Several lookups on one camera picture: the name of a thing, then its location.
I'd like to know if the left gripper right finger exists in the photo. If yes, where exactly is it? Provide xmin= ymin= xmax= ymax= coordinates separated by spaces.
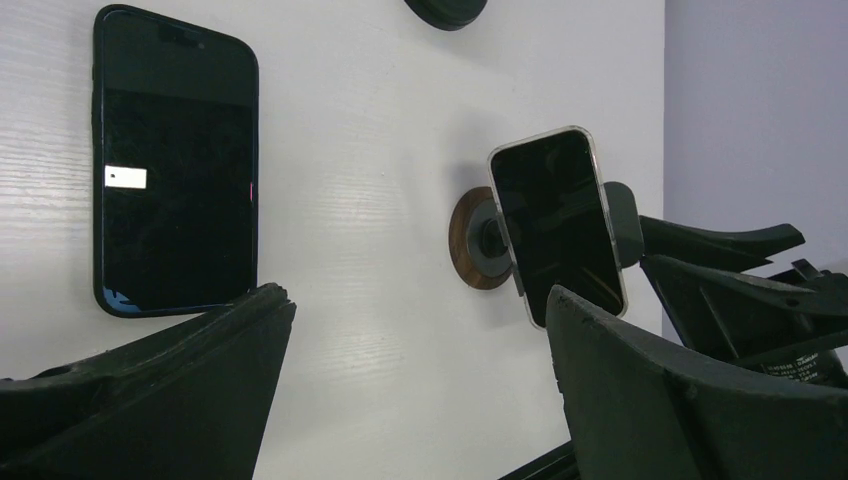
xmin=546 ymin=286 xmax=847 ymax=479

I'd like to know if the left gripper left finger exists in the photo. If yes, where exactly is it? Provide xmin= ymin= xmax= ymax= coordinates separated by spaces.
xmin=1 ymin=283 xmax=296 ymax=479

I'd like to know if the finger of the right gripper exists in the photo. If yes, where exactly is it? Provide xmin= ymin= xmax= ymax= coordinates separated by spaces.
xmin=640 ymin=216 xmax=806 ymax=273
xmin=640 ymin=255 xmax=847 ymax=388

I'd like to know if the black phone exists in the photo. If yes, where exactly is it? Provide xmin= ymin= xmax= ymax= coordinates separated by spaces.
xmin=91 ymin=4 xmax=259 ymax=318
xmin=487 ymin=125 xmax=628 ymax=329

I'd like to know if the brown base phone stand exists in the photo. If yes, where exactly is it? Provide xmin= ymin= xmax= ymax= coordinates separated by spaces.
xmin=448 ymin=181 xmax=645 ymax=291

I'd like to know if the back black phone stand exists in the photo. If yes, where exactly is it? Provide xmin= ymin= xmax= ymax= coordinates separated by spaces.
xmin=405 ymin=0 xmax=488 ymax=31

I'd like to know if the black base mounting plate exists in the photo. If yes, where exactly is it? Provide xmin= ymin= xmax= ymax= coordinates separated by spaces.
xmin=500 ymin=441 xmax=581 ymax=480

